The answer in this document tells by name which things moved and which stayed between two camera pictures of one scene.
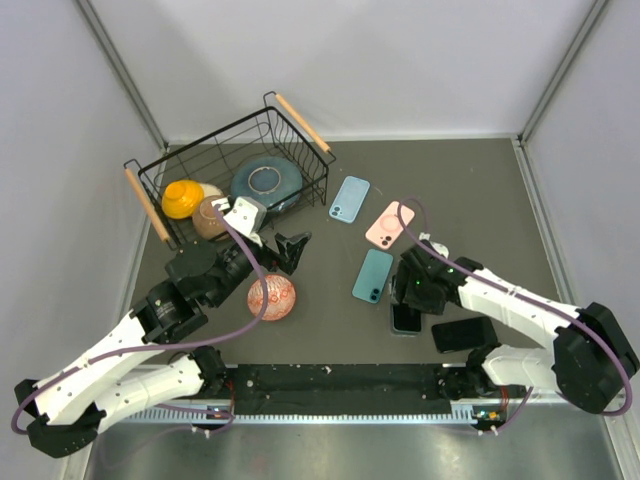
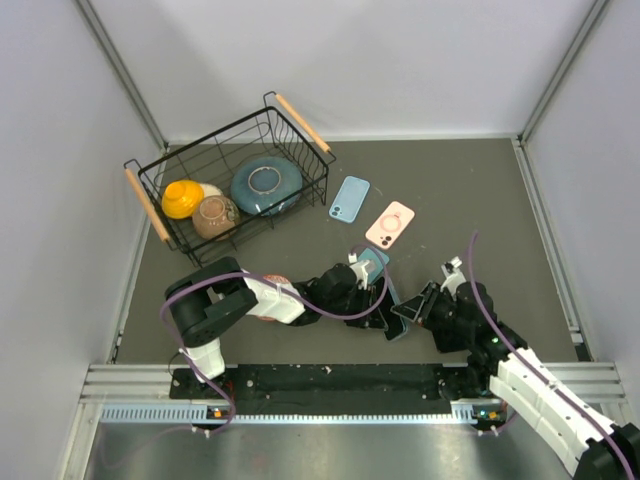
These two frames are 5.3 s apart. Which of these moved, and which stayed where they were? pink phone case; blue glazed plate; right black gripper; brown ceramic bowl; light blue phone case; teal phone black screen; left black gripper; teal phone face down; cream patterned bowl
Moved: left black gripper; right black gripper; teal phone black screen
Stayed: cream patterned bowl; light blue phone case; brown ceramic bowl; blue glazed plate; teal phone face down; pink phone case
